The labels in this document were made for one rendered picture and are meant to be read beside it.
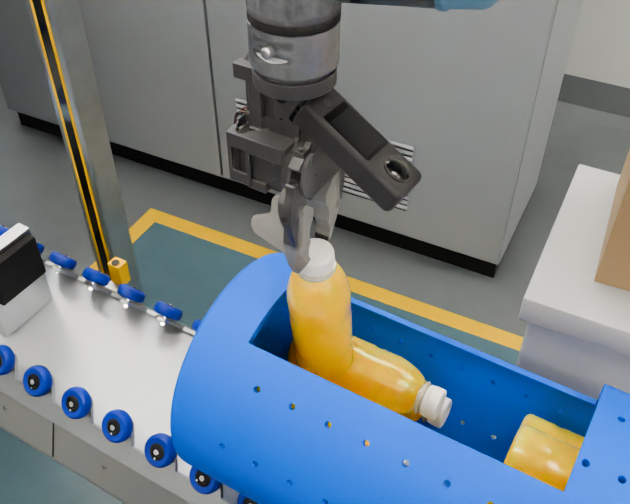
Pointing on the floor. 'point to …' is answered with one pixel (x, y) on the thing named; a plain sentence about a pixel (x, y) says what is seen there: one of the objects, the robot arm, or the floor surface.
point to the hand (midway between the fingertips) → (315, 252)
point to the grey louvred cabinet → (487, 35)
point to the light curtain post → (83, 129)
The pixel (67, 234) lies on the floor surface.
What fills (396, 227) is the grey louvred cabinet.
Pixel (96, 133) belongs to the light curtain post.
